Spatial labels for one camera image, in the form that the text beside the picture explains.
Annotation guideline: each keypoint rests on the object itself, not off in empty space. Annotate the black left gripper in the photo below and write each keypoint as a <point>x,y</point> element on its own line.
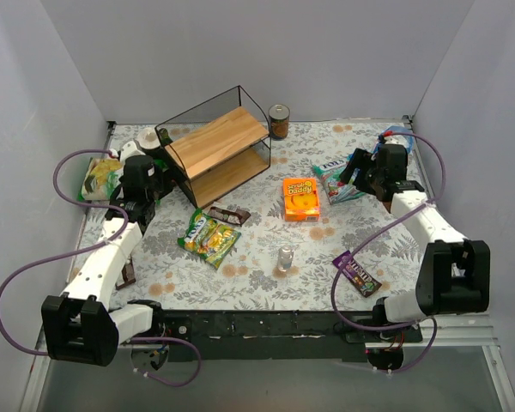
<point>161,189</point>

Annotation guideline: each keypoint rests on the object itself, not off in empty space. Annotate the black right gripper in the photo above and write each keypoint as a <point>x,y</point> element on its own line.
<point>360,170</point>

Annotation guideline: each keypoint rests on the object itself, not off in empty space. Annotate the teal Fox's candy bag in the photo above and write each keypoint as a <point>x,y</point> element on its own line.
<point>329,175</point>

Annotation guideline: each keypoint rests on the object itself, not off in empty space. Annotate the brown purple chocolate bar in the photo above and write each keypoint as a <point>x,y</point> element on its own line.
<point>127,275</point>

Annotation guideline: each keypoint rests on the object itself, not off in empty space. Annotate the green Fox's candy bag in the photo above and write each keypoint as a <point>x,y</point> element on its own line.
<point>208,238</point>

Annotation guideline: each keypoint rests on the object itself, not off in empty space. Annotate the brown chocolate bar wrapper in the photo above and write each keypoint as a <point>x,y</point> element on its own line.
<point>234,217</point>

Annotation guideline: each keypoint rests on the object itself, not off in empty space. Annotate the purple M&M's candy bag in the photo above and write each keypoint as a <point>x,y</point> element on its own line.
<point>361,280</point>

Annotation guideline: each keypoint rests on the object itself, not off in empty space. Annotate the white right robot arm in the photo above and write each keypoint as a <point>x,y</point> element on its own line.
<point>454,277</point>

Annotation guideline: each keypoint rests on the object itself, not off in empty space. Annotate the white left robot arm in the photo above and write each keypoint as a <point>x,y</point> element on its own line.
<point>79,324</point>

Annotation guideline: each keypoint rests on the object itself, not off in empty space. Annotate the green cassava chips bag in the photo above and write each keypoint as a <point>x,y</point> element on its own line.
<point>101,179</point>

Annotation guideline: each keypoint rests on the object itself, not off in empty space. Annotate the blue M&M's character bag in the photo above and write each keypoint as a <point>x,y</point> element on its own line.
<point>395,135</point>

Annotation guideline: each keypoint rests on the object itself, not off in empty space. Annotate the dark cup with white lid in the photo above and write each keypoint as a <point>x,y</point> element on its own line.
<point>148,141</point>

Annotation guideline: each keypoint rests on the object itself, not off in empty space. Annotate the green glass bottle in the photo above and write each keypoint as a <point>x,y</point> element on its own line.
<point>164,137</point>

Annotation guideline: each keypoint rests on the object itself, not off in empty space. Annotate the orange Scrub Daddy box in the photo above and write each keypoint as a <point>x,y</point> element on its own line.
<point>301,200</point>

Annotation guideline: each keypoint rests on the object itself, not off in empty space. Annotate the food tin can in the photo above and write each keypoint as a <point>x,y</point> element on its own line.
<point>279,121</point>

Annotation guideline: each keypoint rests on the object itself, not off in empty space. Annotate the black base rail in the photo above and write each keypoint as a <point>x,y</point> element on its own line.
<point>272,335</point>

